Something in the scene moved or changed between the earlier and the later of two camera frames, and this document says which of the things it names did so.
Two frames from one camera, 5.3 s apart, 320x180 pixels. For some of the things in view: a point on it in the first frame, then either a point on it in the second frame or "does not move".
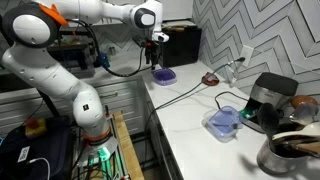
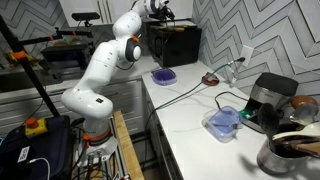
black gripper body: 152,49 to 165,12
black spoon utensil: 268,117 does not move
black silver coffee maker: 268,88 does not move
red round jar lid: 210,79 does not move
